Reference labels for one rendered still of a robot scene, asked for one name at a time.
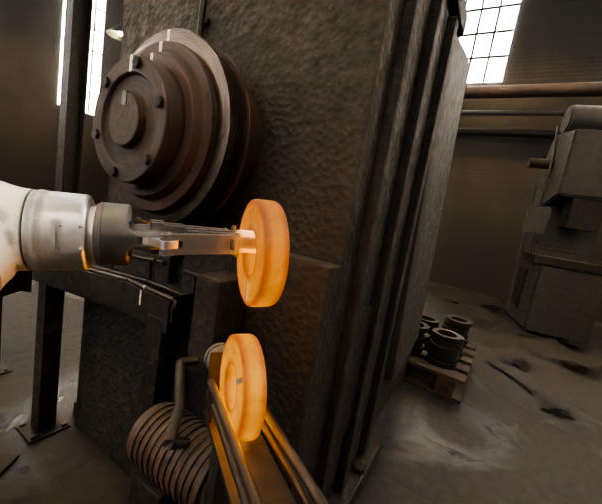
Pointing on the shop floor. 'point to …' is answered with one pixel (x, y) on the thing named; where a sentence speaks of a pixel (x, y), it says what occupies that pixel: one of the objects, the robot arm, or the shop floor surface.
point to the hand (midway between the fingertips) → (259, 242)
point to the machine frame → (302, 217)
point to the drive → (425, 229)
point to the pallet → (442, 355)
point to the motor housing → (153, 484)
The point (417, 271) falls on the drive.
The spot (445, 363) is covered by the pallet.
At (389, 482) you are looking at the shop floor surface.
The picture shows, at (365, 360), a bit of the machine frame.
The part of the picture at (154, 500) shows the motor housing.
